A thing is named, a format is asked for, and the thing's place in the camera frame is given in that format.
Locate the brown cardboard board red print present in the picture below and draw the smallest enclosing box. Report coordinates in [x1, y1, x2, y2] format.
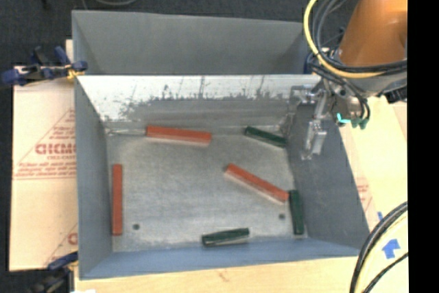
[8, 79, 80, 272]

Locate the black cylinder on white bracket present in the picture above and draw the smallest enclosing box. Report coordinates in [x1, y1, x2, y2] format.
[385, 85, 408, 104]

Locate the red-brown flat block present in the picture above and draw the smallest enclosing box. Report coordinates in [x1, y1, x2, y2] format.
[223, 163, 290, 206]
[145, 125, 213, 148]
[110, 163, 124, 237]

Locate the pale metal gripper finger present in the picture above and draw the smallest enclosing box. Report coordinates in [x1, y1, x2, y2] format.
[312, 122, 327, 156]
[300, 119, 317, 161]

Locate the dark green flat block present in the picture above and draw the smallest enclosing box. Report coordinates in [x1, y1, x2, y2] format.
[287, 189, 306, 236]
[244, 125, 289, 149]
[201, 227, 251, 248]

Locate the grey metal bin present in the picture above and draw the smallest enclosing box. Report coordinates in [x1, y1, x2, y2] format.
[70, 9, 373, 281]

